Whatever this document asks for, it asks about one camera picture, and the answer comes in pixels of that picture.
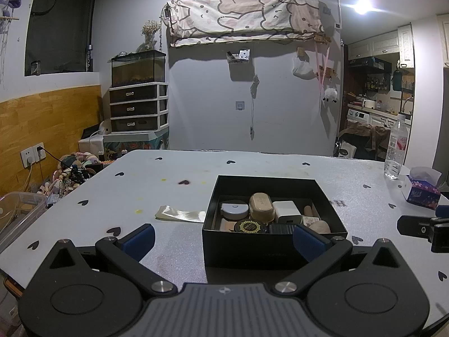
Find cream wall cabinet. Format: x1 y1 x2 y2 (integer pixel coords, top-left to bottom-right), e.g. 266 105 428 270
435 12 449 67

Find purple hanging decoration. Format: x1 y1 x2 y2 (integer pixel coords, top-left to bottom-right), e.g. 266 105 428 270
0 0 23 25

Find cream kitchen upper cabinets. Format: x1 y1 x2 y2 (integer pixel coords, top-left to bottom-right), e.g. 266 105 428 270
347 24 414 64

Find white charger adapter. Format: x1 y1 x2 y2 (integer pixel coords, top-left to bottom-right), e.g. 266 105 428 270
272 201 302 223

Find white round tape measure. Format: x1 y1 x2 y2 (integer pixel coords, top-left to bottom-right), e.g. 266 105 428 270
220 201 249 220

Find beige smooth pebble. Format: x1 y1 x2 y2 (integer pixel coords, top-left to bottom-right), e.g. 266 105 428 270
309 219 331 234

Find black round tin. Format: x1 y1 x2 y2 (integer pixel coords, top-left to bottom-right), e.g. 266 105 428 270
234 219 264 234

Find purple floral tissue pack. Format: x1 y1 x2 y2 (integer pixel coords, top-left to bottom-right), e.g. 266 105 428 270
401 166 443 209

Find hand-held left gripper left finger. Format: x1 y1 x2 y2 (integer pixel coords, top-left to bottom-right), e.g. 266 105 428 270
45 224 178 295

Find white washing machine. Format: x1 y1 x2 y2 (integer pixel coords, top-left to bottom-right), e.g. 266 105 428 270
347 107 374 125

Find clear plastic wrapper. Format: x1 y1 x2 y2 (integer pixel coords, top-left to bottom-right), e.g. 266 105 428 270
155 204 207 223

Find brown jacket on chair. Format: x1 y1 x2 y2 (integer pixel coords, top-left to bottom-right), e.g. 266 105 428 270
338 122 391 162

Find dark window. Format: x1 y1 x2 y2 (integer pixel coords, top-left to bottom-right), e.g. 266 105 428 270
24 0 99 76

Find black cardboard box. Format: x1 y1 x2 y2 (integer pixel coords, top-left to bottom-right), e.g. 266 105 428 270
201 175 349 271

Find glass fish tank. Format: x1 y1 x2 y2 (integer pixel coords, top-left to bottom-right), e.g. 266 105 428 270
111 50 166 88

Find painted cabinet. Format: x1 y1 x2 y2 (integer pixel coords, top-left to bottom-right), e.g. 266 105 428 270
103 130 169 158

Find hanging wall cable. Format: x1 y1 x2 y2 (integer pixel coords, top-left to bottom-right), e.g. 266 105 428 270
249 75 260 137

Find pile of plush toys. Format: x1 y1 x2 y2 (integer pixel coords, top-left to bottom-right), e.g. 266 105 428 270
37 151 116 204

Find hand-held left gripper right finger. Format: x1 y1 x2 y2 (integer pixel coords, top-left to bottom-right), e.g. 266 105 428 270
274 225 404 295

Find beige oval case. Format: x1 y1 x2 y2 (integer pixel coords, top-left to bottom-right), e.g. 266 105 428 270
249 192 275 223

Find cartoon printed cloth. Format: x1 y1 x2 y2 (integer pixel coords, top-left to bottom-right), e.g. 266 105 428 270
164 0 325 47

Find black ribbed power bank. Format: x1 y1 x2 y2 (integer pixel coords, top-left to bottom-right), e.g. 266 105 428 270
268 223 297 234

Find white hanging pouch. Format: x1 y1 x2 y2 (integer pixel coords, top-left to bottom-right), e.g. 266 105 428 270
293 58 314 79

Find clear plastic water bottle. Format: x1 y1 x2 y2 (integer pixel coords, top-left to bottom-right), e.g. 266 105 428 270
383 113 409 179

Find white wall power outlet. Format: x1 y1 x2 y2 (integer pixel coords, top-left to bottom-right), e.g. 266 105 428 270
20 142 45 168

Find dried flower bunch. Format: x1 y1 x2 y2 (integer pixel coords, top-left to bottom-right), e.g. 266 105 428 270
141 20 162 51

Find white appliance with tablet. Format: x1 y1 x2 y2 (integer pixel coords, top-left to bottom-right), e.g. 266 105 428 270
78 121 113 155

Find white plastic drawer unit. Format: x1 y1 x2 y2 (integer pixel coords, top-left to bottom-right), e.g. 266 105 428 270
109 82 169 135

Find clear plastic storage bin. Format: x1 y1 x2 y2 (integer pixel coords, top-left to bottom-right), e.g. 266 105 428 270
0 191 48 253

